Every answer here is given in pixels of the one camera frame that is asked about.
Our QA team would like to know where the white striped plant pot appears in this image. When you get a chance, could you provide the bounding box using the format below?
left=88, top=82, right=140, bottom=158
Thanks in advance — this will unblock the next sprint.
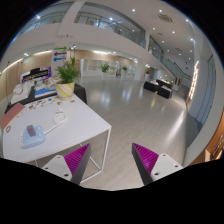
left=56, top=82, right=75, bottom=99

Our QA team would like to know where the black sofa far seat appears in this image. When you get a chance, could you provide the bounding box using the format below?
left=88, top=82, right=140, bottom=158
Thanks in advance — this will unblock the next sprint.
left=157, top=80, right=172, bottom=99

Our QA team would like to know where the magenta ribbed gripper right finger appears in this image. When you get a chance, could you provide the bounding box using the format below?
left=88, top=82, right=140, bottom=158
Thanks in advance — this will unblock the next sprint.
left=131, top=142, right=184, bottom=187

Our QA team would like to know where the black chair behind table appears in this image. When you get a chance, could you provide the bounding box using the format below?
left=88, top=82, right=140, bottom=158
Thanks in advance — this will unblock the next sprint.
left=74, top=84, right=87, bottom=103

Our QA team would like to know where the black sofa seat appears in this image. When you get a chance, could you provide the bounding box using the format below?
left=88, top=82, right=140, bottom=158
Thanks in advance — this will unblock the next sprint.
left=143, top=82, right=160, bottom=92
left=157, top=80, right=172, bottom=99

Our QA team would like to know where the light blue power strip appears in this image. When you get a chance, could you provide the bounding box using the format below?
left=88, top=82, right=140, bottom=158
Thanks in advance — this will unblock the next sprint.
left=19, top=126, right=45, bottom=149

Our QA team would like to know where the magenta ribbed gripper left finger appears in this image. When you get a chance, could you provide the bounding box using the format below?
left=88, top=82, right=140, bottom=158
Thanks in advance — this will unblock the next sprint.
left=41, top=143, right=92, bottom=186

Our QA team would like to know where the green potted plant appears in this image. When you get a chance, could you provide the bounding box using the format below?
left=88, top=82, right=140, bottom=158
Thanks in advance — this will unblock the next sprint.
left=56, top=57, right=79, bottom=84

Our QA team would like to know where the white rectangular table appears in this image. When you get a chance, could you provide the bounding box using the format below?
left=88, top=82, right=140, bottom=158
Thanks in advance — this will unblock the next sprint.
left=2, top=95, right=111, bottom=182

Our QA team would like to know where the direction sign with arrows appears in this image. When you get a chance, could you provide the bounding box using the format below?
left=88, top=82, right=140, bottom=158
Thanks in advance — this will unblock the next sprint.
left=51, top=46, right=67, bottom=76

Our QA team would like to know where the blue tray with items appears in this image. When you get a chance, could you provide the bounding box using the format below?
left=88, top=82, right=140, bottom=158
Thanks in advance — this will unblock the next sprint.
left=34, top=88, right=56, bottom=98

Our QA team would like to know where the dark purple charger plug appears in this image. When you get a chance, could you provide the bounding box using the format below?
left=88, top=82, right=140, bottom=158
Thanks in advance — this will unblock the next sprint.
left=27, top=125, right=36, bottom=137

